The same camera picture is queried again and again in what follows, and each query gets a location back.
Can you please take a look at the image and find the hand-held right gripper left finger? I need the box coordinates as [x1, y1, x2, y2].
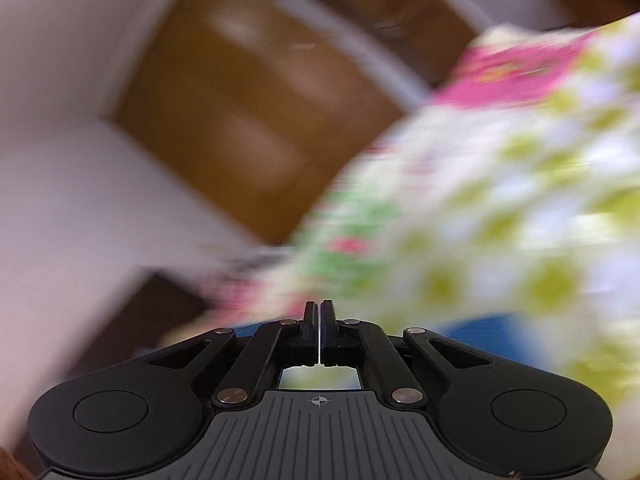
[147, 301, 319, 409]

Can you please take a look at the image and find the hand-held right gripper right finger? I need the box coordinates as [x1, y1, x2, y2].
[320, 300, 494, 407]

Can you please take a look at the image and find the blue knitted sweater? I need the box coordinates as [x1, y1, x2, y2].
[232, 312, 532, 361]

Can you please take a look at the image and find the dark wooden headboard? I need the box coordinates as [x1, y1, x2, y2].
[70, 270, 213, 373]

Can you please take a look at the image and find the brown wooden wardrobe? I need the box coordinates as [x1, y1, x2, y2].
[115, 0, 481, 247]

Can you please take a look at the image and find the yellow-green checkered bed sheet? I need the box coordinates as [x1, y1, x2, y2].
[280, 15, 640, 480]

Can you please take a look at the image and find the pink floral quilt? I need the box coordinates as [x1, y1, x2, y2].
[200, 25, 606, 331]

